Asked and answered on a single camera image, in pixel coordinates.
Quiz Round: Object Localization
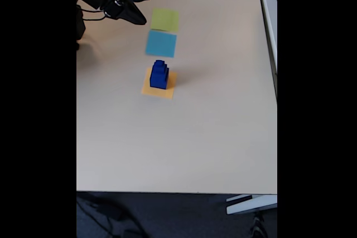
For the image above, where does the large blue cube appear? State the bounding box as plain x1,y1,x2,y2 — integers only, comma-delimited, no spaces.
149,67,170,90

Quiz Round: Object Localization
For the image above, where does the black stand leg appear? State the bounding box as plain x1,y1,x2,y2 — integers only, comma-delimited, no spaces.
249,211,268,238

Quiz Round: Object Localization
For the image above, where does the black floor cable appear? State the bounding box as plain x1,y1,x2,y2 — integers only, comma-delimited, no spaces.
76,195,146,238

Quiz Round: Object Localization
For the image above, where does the orange paper square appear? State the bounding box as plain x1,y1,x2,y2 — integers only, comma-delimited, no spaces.
141,66,179,100

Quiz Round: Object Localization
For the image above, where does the medium blue cube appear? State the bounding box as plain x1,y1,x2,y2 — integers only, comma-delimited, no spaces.
152,63,168,79

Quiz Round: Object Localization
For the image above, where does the green paper square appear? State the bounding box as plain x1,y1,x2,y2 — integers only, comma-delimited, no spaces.
150,8,180,33

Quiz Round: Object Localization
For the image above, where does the light blue paper square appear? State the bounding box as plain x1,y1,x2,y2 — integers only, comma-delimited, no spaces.
144,30,178,59

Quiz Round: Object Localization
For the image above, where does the long black cable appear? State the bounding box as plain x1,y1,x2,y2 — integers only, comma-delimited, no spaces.
76,3,108,22

